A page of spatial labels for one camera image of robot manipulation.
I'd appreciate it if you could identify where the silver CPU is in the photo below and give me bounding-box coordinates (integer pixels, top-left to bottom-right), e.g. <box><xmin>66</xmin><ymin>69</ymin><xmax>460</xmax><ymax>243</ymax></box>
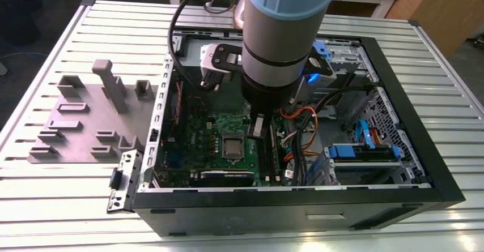
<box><xmin>224</xmin><ymin>139</ymin><xmax>242</xmax><ymax>155</ymax></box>

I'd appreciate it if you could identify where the grey power supply unit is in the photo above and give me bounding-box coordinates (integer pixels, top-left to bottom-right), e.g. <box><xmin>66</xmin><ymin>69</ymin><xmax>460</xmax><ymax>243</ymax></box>
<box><xmin>175</xmin><ymin>39</ymin><xmax>246</xmax><ymax>114</ymax></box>

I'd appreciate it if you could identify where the metal socket cover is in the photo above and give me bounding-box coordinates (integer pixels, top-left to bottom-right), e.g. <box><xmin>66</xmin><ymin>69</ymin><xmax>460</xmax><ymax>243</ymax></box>
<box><xmin>221</xmin><ymin>134</ymin><xmax>246</xmax><ymax>162</ymax></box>

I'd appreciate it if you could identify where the black RAM slot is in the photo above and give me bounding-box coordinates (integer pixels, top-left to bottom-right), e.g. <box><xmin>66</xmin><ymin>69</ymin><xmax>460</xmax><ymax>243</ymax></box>
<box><xmin>260</xmin><ymin>138</ymin><xmax>272</xmax><ymax>182</ymax></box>
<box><xmin>268</xmin><ymin>117</ymin><xmax>284</xmax><ymax>181</ymax></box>

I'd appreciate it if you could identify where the blue drive latch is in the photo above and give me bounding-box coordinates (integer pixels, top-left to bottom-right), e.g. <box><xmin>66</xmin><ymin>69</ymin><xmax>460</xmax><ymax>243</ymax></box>
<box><xmin>313</xmin><ymin>42</ymin><xmax>333</xmax><ymax>63</ymax></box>

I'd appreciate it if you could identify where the green motherboard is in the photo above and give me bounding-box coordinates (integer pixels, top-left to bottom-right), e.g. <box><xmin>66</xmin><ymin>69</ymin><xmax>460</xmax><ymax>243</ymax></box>
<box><xmin>153</xmin><ymin>104</ymin><xmax>292</xmax><ymax>187</ymax></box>

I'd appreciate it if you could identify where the silver drive cage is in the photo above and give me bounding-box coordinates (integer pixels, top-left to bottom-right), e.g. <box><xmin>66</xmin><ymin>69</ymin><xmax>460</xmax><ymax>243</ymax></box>
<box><xmin>294</xmin><ymin>38</ymin><xmax>379</xmax><ymax>105</ymax></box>

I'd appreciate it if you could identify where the hard disk in blue carrier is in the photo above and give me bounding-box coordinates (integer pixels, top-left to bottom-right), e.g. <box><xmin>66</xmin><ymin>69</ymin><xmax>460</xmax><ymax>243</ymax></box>
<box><xmin>327</xmin><ymin>144</ymin><xmax>403</xmax><ymax>162</ymax></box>

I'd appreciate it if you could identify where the black graphics card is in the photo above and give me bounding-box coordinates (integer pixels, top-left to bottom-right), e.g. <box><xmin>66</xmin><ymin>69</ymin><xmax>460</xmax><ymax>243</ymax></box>
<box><xmin>189</xmin><ymin>168</ymin><xmax>256</xmax><ymax>188</ymax></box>

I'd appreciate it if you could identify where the silver disk bay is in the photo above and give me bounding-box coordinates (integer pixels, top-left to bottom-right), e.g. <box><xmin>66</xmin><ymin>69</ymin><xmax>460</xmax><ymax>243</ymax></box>
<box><xmin>321</xmin><ymin>143</ymin><xmax>432</xmax><ymax>186</ymax></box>

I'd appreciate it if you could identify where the black PC case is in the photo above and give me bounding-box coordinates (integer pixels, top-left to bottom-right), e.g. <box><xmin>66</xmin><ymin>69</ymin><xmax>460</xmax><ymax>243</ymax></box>
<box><xmin>129</xmin><ymin>24</ymin><xmax>466</xmax><ymax>237</ymax></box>

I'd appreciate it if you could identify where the grey parts rack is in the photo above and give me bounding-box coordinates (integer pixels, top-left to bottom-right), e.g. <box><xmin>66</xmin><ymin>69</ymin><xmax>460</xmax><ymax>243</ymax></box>
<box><xmin>27</xmin><ymin>58</ymin><xmax>159</xmax><ymax>164</ymax></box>

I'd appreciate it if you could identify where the wooden cabinet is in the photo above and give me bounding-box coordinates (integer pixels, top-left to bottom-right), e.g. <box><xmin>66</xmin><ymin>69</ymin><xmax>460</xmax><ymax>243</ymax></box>
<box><xmin>385</xmin><ymin>0</ymin><xmax>484</xmax><ymax>57</ymax></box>

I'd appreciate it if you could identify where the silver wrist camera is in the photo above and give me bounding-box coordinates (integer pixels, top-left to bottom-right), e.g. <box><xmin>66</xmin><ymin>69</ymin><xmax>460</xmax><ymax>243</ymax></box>
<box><xmin>301</xmin><ymin>50</ymin><xmax>339</xmax><ymax>86</ymax></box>
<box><xmin>198</xmin><ymin>43</ymin><xmax>244</xmax><ymax>79</ymax></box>

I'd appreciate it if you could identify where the black cable bundle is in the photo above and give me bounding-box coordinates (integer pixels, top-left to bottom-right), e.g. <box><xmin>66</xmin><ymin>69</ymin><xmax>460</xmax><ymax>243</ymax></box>
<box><xmin>293</xmin><ymin>84</ymin><xmax>373</xmax><ymax>186</ymax></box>

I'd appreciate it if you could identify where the blue data wire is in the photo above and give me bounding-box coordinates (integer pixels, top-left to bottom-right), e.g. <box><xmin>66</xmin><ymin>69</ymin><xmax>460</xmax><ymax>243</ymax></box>
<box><xmin>355</xmin><ymin>120</ymin><xmax>383</xmax><ymax>150</ymax></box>

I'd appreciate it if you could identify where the black camera cable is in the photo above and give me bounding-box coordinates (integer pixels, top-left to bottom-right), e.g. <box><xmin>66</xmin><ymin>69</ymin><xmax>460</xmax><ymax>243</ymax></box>
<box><xmin>167</xmin><ymin>0</ymin><xmax>224</xmax><ymax>94</ymax></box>

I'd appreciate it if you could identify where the metal slot bracket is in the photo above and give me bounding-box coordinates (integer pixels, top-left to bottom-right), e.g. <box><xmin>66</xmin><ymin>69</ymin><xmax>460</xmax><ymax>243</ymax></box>
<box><xmin>107</xmin><ymin>149</ymin><xmax>138</xmax><ymax>214</ymax></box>

